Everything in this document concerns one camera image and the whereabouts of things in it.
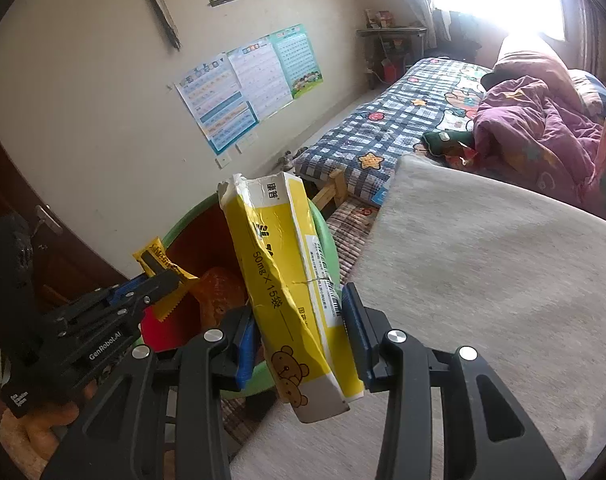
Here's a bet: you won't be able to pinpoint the metal door handle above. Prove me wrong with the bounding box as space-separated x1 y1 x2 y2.
33 204 64 234

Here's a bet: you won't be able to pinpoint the person's left hand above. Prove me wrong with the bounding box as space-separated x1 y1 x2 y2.
0 377 99 466

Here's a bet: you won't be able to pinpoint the grey shoe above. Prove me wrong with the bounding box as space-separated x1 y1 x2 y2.
275 146 310 171

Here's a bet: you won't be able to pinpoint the pale pink curtain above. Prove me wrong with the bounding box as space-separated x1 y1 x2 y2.
378 0 436 46
575 0 606 86

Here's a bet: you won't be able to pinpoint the red bin with green rim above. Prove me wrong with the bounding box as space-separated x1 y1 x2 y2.
140 192 340 401

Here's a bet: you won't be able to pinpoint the white wall poster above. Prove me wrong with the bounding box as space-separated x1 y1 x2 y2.
226 42 292 122

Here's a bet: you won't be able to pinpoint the dark green plush toy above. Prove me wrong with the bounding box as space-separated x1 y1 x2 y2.
422 130 478 158

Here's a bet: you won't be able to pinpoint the yellow snack wrapper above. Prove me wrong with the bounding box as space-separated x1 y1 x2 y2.
133 237 200 321

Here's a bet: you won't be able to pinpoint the pink rolled blanket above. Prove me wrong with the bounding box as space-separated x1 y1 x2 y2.
493 35 581 111

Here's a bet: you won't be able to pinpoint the blue wall poster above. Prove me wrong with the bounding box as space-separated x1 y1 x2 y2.
174 51 260 157

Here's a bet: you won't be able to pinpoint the wall bracket with dark strap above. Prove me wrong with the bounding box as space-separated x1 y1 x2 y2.
129 0 181 52

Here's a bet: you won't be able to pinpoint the orange snack wrapper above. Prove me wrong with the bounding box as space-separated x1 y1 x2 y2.
195 266 249 333

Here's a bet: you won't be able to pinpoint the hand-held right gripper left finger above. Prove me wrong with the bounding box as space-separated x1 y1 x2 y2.
40 305 264 480

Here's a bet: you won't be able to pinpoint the grey side table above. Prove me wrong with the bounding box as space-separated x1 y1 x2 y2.
357 26 428 86

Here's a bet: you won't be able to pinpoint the blue plaid pillow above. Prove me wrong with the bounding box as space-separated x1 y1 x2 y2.
578 72 606 121

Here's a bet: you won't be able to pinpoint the blue plaid cartoon bed sheet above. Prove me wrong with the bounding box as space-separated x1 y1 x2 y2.
293 57 488 206

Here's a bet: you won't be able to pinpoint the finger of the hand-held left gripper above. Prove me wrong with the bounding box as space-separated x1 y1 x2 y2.
48 270 183 337
106 282 140 307

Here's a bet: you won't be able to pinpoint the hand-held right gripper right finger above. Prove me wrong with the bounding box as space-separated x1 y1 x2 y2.
342 282 566 480

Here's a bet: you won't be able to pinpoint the clutter of small containers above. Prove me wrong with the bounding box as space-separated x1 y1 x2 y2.
364 8 395 29

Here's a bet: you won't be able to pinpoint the teal wall poster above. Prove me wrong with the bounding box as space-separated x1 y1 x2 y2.
269 23 325 101

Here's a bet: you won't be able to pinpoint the yellow cardboard box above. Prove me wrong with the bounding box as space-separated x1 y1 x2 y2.
218 171 366 423

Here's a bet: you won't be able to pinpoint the dark hanging clothes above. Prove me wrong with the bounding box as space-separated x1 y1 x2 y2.
431 7 484 61

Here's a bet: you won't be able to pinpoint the wooden bed frame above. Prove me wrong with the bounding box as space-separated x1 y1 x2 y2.
310 169 349 207

